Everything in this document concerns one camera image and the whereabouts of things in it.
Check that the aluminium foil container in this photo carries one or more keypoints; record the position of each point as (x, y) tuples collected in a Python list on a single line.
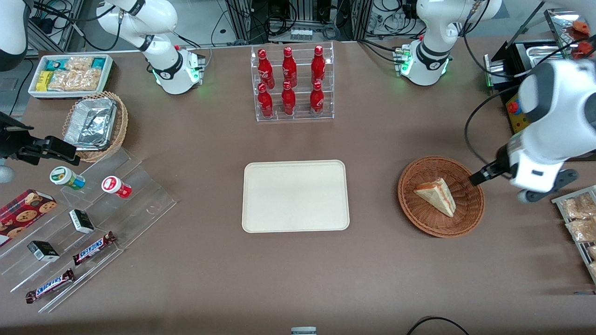
[(91, 123)]

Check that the black food warmer appliance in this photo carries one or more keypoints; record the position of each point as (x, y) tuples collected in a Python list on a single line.
[(510, 65)]

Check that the red cola bottle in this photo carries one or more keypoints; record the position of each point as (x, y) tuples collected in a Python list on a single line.
[(265, 70), (318, 66), (288, 101), (317, 100), (265, 103), (289, 69)]

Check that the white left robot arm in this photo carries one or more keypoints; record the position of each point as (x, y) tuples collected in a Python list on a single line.
[(558, 121)]

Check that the steel food pan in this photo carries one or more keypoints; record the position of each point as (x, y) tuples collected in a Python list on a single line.
[(547, 53)]

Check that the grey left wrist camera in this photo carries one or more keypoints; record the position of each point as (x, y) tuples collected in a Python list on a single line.
[(558, 182)]

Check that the white plastic snack bin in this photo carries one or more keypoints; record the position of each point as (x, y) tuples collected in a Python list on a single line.
[(70, 94)]

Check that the triangular sandwich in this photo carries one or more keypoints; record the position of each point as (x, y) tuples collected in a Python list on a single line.
[(437, 196)]

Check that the teal snack packet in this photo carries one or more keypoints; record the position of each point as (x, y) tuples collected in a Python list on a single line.
[(54, 63), (98, 63)]

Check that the yellow snack packet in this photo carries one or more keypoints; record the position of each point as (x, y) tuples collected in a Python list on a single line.
[(44, 81)]

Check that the small grey device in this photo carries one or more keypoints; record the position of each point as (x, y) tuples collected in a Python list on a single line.
[(303, 331)]

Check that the light brown wicker basket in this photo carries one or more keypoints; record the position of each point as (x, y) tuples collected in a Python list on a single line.
[(121, 125)]

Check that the small black box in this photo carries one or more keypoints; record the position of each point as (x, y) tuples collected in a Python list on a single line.
[(81, 222), (43, 251)]

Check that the clear acrylic stepped stand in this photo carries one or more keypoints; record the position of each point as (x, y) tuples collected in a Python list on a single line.
[(139, 195)]

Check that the round brown wicker basket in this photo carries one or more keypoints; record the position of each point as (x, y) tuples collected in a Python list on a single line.
[(440, 223)]

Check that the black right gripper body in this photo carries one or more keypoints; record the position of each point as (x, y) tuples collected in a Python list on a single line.
[(10, 142)]

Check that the green lid snack cup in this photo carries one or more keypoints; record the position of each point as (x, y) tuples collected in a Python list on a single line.
[(63, 176)]

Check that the clear acrylic bottle rack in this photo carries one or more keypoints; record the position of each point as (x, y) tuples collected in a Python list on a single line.
[(300, 116)]

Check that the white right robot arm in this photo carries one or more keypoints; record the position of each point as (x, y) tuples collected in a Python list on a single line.
[(170, 70)]

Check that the red lid snack cup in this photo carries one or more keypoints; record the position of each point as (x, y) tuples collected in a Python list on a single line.
[(114, 185)]

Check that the white power strip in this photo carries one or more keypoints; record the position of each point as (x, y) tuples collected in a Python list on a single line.
[(301, 34)]

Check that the cream rectangular tray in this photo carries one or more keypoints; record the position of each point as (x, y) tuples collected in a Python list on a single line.
[(295, 196)]

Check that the Snickers chocolate bar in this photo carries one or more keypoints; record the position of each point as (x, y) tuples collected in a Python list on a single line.
[(93, 248), (50, 285)]

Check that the clear cracker bag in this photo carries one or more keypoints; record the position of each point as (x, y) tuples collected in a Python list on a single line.
[(579, 205), (583, 230), (592, 253)]

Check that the clear rice cracker packet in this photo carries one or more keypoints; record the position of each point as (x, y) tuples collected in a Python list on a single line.
[(88, 80), (79, 63), (63, 81)]

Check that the red round knob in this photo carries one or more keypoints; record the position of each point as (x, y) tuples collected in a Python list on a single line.
[(514, 107)]

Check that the red chocolate cookie box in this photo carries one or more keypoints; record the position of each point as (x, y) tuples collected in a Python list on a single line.
[(23, 216)]

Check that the aluminium frame rack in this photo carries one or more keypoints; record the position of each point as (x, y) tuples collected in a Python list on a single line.
[(305, 9)]

